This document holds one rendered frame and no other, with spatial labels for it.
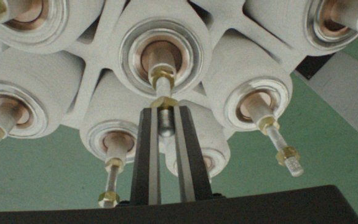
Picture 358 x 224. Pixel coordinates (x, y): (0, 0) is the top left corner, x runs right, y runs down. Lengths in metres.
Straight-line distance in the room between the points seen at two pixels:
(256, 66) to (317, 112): 0.55
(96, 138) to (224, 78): 0.16
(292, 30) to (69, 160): 0.70
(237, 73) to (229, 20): 0.07
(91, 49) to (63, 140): 0.44
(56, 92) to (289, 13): 0.24
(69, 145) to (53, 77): 0.45
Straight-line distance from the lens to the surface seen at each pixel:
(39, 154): 0.76
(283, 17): 0.22
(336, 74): 0.37
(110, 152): 0.23
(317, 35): 0.22
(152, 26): 0.17
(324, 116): 0.78
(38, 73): 0.24
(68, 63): 0.28
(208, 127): 0.28
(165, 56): 0.16
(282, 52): 0.30
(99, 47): 0.26
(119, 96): 0.24
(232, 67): 0.22
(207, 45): 0.18
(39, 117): 0.24
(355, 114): 0.33
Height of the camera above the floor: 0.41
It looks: 50 degrees down
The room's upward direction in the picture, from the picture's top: 171 degrees clockwise
